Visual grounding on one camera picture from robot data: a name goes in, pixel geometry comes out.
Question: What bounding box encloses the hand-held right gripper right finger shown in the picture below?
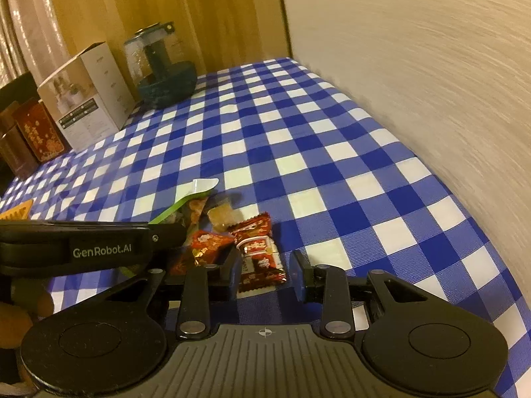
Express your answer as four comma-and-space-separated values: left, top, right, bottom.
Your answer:
289, 250, 433, 339

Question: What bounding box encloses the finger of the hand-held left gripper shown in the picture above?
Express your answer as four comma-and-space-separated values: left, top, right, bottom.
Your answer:
0, 221, 188, 258

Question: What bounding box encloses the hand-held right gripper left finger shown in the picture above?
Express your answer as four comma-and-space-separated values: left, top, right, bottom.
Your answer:
104, 252, 242, 340

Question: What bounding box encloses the red white snack packet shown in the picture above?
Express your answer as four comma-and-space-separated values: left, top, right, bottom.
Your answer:
228, 212, 288, 296

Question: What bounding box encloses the small red printed packet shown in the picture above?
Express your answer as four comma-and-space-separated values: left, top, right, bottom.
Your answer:
189, 230, 234, 268

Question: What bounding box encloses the green white snack packet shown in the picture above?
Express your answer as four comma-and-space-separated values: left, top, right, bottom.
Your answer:
147, 177, 220, 233

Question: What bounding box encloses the translucent amber candy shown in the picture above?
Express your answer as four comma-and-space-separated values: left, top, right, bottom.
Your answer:
207, 203, 246, 233

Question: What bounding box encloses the orange ribbed plastic basket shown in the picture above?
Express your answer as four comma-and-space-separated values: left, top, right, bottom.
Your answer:
0, 199, 34, 222

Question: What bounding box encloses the person's left hand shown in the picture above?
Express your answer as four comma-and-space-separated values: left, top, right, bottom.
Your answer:
0, 277, 55, 351

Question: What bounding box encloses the blue white checkered tablecloth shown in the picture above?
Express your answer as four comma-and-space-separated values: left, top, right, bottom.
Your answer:
0, 57, 531, 398

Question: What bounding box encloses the brown cylindrical tin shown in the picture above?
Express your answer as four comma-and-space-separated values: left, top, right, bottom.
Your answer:
0, 101, 40, 180

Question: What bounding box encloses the dark red printed tin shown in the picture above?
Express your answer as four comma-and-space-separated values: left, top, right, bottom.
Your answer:
12, 99, 72, 165

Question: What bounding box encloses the white product box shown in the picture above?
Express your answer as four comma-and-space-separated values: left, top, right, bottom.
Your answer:
37, 41, 136, 152

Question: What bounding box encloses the glass kettle with teal base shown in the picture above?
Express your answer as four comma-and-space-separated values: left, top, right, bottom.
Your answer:
123, 22, 198, 109

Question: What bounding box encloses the black screen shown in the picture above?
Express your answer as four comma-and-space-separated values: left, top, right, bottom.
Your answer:
0, 70, 39, 112

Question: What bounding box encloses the wooden panel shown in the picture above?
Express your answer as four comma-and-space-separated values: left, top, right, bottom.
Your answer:
43, 0, 292, 104

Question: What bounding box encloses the sheer pink curtain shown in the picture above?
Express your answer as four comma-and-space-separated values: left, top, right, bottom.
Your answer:
0, 0, 76, 88

